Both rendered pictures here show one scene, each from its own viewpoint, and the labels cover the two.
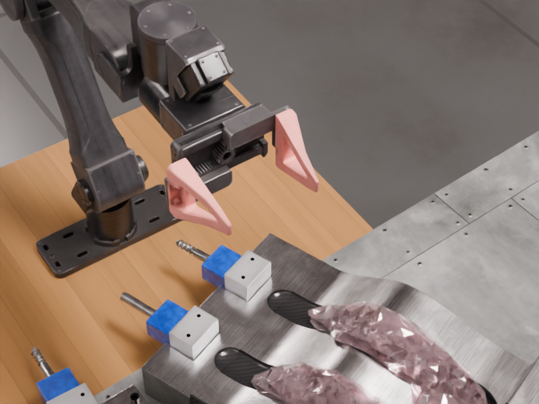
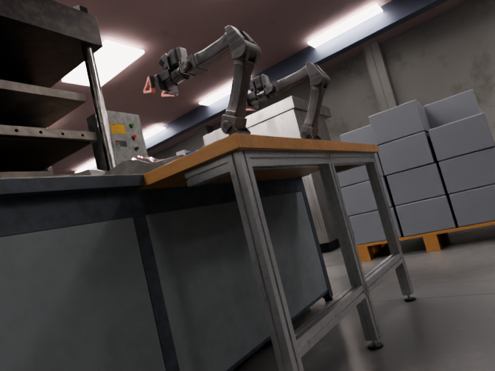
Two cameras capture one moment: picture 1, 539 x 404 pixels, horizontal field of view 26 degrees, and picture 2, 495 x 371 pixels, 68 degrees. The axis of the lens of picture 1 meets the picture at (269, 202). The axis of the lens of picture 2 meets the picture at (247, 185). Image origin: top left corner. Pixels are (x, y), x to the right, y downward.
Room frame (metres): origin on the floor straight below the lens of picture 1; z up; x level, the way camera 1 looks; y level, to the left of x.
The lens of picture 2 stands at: (2.25, -0.24, 0.56)
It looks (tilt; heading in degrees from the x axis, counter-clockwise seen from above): 6 degrees up; 160
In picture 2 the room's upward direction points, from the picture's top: 14 degrees counter-clockwise
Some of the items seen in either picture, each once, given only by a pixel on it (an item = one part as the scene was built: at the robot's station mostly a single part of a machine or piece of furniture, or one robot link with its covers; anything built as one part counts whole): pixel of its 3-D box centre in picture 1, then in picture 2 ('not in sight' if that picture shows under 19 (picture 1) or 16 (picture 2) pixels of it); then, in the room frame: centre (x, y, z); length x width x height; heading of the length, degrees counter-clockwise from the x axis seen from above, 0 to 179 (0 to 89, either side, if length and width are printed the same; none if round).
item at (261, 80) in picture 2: not in sight; (266, 85); (0.57, 0.61, 1.24); 0.12 x 0.09 x 0.12; 34
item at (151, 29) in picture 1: (157, 46); (183, 61); (0.91, 0.11, 1.24); 0.12 x 0.09 x 0.12; 34
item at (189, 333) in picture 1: (164, 320); not in sight; (0.86, 0.13, 0.86); 0.13 x 0.05 x 0.05; 54
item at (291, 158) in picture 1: (277, 163); (152, 87); (0.78, -0.01, 1.20); 0.09 x 0.07 x 0.07; 34
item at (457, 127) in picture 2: not in sight; (418, 177); (-0.31, 2.29, 0.60); 1.20 x 0.80 x 1.19; 38
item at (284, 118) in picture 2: not in sight; (283, 185); (-2.49, 2.02, 0.97); 1.50 x 1.20 x 1.93; 35
